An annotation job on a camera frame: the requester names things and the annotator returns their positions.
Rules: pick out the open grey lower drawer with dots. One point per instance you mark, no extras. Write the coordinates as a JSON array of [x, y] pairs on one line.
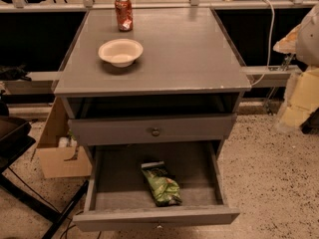
[[119, 196]]

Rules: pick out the closed grey upper drawer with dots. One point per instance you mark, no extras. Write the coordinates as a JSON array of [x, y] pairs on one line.
[[151, 129]]

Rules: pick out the metal railing frame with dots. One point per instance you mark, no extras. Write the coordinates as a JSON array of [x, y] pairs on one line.
[[159, 0]]

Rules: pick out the grey drawer cabinet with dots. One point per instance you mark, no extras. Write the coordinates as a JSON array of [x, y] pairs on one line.
[[143, 106]]

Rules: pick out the white paper bowl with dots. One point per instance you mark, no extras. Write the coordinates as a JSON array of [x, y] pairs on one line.
[[120, 53]]

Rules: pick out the black folding chair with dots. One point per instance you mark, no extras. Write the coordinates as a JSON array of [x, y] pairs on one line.
[[18, 221]]

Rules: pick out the cardboard box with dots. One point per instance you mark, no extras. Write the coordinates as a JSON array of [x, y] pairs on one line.
[[59, 155]]

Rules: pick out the orange soda can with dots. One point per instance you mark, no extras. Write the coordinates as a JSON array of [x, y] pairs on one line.
[[124, 13]]

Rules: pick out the green jalapeno chip bag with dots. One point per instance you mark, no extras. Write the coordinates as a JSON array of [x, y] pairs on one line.
[[164, 188]]

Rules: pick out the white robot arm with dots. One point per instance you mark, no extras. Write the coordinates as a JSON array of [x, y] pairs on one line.
[[301, 101]]

